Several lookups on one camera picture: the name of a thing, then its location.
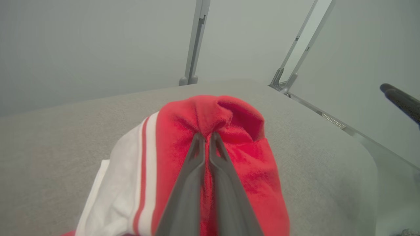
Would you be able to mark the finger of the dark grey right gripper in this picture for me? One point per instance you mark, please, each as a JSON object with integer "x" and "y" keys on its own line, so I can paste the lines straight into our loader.
{"x": 393, "y": 89}
{"x": 408, "y": 108}

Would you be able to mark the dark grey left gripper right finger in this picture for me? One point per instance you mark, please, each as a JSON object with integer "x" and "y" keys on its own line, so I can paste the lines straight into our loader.
{"x": 233, "y": 203}

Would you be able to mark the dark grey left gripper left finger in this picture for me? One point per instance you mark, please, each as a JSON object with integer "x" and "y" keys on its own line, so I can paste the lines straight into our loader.
{"x": 183, "y": 203}

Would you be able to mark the red Bulls 23 jersey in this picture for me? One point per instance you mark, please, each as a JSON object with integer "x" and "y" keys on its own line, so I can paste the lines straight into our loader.
{"x": 252, "y": 170}

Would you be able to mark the grey fabric sofa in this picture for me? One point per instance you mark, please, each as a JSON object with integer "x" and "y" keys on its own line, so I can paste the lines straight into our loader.
{"x": 49, "y": 147}

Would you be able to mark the grey partition base rail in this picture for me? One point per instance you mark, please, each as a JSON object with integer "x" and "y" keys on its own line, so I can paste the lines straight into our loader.
{"x": 331, "y": 120}

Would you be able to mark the grey partition post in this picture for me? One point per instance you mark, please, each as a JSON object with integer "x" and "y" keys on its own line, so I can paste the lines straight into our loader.
{"x": 199, "y": 49}
{"x": 290, "y": 82}
{"x": 192, "y": 49}
{"x": 276, "y": 78}

